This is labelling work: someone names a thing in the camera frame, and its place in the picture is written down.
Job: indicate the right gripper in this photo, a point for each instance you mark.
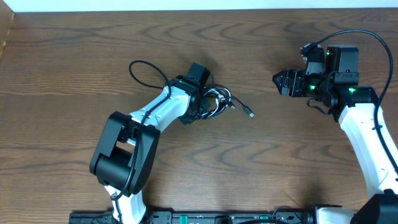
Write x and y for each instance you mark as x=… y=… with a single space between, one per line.
x=297 y=74

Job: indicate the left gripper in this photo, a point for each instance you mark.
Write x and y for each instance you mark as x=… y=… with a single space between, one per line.
x=189 y=119

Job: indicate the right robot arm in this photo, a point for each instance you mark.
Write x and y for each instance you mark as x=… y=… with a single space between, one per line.
x=331 y=77

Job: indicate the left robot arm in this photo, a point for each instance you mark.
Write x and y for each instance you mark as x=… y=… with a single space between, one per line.
x=125 y=152

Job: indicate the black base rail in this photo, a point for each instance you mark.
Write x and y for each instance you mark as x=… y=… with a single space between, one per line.
x=284 y=215

